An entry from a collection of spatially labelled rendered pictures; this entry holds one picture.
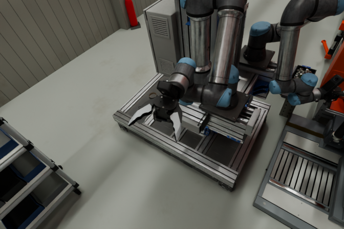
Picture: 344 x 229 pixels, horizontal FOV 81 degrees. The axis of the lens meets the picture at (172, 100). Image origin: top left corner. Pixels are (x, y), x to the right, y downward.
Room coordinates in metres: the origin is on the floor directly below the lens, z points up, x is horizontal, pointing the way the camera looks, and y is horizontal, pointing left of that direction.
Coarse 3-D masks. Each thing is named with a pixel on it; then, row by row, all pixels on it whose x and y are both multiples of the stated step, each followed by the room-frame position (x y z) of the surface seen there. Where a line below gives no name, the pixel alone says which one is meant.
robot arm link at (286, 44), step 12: (300, 0) 0.82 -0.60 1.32; (312, 0) 0.80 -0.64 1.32; (288, 12) 0.82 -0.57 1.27; (300, 12) 0.79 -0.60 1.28; (288, 24) 0.79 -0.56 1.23; (300, 24) 0.78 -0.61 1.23; (288, 36) 0.78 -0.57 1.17; (288, 48) 0.76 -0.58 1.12; (288, 60) 0.74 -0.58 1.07; (276, 72) 0.75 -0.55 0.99; (288, 72) 0.72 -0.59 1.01; (276, 84) 0.71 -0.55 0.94; (288, 84) 0.70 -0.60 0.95
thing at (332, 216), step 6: (342, 156) 0.60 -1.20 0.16; (342, 162) 0.55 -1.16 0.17; (342, 168) 0.52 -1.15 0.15; (336, 174) 0.49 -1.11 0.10; (342, 174) 0.47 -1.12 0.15; (336, 180) 0.45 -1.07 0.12; (342, 180) 0.43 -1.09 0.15; (336, 186) 0.41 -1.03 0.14; (342, 186) 0.40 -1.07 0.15; (336, 192) 0.37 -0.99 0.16; (342, 192) 0.36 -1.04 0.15; (336, 198) 0.33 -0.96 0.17; (342, 198) 0.33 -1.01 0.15; (336, 204) 0.30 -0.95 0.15; (330, 210) 0.28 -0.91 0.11; (336, 210) 0.27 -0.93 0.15; (342, 210) 0.26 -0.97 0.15; (330, 216) 0.24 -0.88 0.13; (336, 216) 0.23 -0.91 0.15; (342, 216) 0.23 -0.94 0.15; (336, 222) 0.21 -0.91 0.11; (342, 222) 0.20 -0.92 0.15
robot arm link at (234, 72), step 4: (232, 68) 0.78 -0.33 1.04; (236, 68) 0.78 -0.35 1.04; (232, 72) 0.75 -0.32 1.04; (236, 72) 0.75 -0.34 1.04; (232, 76) 0.73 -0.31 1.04; (236, 76) 0.73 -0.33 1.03; (232, 80) 0.72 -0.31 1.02; (236, 80) 0.73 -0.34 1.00; (228, 84) 0.72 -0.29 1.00; (232, 84) 0.72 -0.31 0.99; (236, 84) 0.73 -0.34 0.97; (232, 88) 0.72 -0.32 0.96; (236, 88) 0.74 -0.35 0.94; (232, 92) 0.72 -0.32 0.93
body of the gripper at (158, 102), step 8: (176, 88) 0.50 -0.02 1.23; (160, 96) 0.46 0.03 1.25; (168, 96) 0.45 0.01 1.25; (160, 104) 0.43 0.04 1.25; (168, 104) 0.42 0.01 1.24; (176, 104) 0.42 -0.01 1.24; (160, 112) 0.42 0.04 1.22; (168, 112) 0.40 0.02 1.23; (160, 120) 0.42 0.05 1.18; (168, 120) 0.40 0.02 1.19
